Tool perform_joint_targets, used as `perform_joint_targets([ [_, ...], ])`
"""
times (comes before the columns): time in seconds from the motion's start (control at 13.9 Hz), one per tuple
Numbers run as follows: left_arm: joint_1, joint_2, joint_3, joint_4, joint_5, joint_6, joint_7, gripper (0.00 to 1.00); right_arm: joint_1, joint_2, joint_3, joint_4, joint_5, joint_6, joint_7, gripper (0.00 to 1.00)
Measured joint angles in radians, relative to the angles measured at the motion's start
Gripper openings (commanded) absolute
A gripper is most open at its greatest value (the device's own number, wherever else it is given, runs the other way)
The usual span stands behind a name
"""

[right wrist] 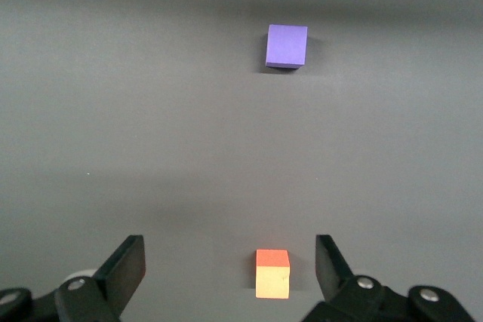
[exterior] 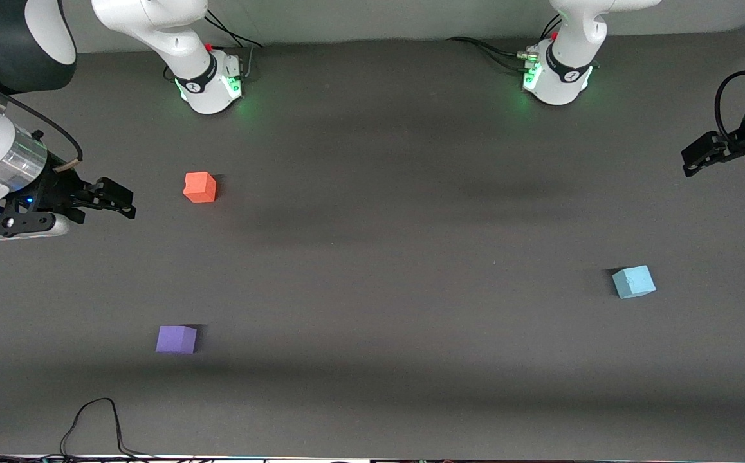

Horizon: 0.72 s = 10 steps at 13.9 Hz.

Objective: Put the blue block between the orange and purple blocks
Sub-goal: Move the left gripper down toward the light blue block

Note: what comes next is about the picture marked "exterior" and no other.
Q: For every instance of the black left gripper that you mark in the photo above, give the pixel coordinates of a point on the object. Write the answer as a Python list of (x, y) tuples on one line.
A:
[(740, 143)]

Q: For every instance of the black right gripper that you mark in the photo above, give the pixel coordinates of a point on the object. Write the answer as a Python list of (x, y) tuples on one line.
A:
[(53, 190)]

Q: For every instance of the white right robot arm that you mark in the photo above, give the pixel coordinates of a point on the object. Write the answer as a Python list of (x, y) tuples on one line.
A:
[(154, 26)]

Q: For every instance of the light blue foam block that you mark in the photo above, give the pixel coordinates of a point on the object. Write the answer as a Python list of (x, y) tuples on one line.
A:
[(634, 282)]

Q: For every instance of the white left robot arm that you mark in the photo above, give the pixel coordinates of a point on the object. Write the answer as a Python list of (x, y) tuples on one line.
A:
[(572, 38)]

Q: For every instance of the orange foam block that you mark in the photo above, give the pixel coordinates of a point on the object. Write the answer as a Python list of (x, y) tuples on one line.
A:
[(199, 187)]

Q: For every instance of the purple foam block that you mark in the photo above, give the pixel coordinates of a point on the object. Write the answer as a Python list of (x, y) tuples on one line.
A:
[(176, 339)]

